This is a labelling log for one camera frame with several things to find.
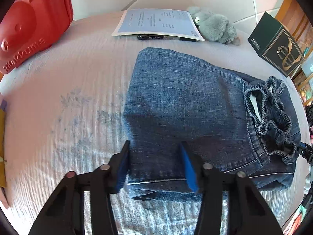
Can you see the black pen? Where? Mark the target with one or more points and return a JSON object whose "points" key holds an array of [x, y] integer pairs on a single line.
{"points": [[159, 37]]}

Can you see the white striped bed sheet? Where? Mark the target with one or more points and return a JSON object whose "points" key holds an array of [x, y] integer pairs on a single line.
{"points": [[64, 106]]}

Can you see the red bear suitcase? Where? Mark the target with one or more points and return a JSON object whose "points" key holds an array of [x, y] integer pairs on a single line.
{"points": [[31, 26]]}

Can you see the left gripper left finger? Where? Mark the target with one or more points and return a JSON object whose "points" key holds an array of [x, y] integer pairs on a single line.
{"points": [[63, 212]]}

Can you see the dark green gift box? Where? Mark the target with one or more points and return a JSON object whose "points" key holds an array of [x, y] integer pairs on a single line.
{"points": [[274, 44]]}

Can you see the grey plush toy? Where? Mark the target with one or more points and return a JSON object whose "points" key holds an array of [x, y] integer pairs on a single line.
{"points": [[214, 27]]}

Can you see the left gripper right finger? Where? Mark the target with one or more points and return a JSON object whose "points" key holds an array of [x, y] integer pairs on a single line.
{"points": [[248, 211]]}

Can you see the blue denim jeans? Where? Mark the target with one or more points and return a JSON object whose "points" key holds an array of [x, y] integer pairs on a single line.
{"points": [[231, 120]]}

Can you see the white paper booklet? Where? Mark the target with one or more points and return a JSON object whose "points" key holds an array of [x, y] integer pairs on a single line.
{"points": [[160, 22]]}

